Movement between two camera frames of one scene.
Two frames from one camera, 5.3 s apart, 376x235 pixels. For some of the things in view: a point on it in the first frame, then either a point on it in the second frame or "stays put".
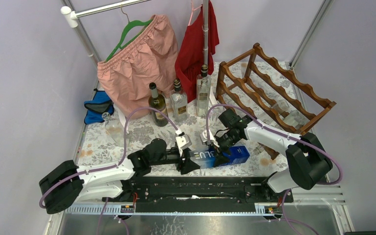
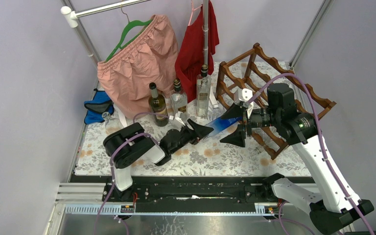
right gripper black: [220, 159] → [237, 137]
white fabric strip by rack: [212, 97] stays put
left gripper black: [188, 166] → [198, 132]
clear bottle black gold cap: [203, 87] stays put
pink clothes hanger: [193, 10] stays put
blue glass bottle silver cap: [206, 159] → [220, 124]
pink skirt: [151, 56] stays put
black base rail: [237, 194] stays put
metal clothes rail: [72, 17] stays put
